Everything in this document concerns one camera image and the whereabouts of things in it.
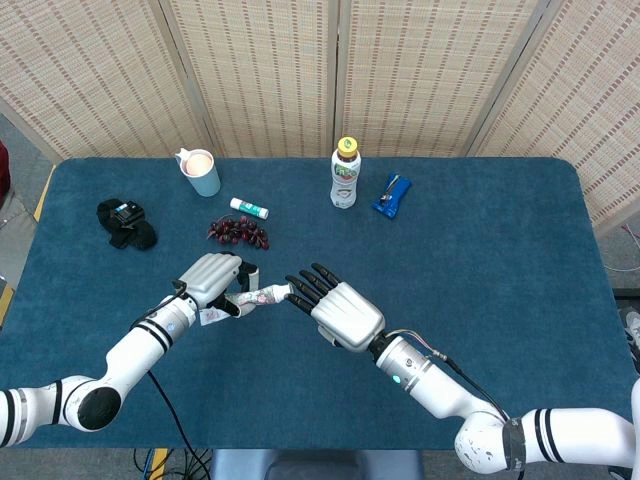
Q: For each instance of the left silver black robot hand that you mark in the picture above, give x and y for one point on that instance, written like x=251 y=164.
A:
x=207 y=277

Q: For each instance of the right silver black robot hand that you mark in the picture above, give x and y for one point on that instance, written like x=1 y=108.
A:
x=347 y=315

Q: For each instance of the white squeeze tube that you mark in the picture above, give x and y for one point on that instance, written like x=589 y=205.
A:
x=265 y=296

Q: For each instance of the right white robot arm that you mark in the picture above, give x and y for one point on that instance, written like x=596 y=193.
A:
x=440 y=390

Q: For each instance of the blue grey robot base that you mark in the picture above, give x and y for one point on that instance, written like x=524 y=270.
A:
x=315 y=465

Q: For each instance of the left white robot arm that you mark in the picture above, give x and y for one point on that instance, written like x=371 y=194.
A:
x=130 y=360

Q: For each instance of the dark red grape bunch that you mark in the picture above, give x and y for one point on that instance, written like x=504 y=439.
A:
x=240 y=232

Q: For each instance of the yellow cap drink bottle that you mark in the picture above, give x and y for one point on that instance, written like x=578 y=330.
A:
x=345 y=180

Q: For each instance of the small white green tube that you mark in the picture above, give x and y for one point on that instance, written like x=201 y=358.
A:
x=250 y=208

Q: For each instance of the blue felt table cover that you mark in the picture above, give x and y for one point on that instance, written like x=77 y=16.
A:
x=400 y=250

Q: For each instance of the light blue cup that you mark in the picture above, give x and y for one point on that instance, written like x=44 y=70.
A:
x=205 y=177

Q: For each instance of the blue snack packet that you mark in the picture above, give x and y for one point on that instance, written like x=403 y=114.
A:
x=397 y=197

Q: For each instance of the small metal clipper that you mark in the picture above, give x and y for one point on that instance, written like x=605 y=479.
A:
x=389 y=189

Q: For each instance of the bamboo folding screen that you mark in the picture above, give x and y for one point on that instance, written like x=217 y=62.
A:
x=270 y=75

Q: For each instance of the dark red object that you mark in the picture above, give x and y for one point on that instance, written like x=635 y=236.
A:
x=4 y=175

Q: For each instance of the grey shoe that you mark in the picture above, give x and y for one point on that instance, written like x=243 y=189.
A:
x=632 y=330

